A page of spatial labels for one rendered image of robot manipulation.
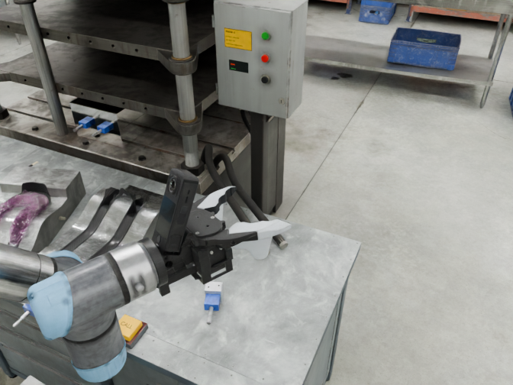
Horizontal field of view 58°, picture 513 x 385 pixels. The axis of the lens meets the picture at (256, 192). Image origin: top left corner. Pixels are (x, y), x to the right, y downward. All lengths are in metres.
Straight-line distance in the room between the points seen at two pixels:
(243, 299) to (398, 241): 1.64
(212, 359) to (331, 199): 2.01
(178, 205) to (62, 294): 0.18
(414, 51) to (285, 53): 3.07
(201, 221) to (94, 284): 0.17
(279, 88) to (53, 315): 1.30
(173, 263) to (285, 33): 1.13
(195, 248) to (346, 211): 2.45
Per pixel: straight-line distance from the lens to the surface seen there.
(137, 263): 0.64
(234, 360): 1.32
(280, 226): 0.67
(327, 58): 4.72
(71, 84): 2.31
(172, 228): 0.64
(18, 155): 2.32
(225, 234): 0.66
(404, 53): 4.69
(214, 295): 1.41
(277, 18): 1.66
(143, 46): 1.91
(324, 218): 2.99
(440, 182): 3.52
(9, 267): 0.73
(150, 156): 2.14
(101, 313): 0.65
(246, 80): 1.79
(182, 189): 0.63
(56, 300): 0.62
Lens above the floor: 1.91
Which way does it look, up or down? 37 degrees down
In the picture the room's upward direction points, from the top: straight up
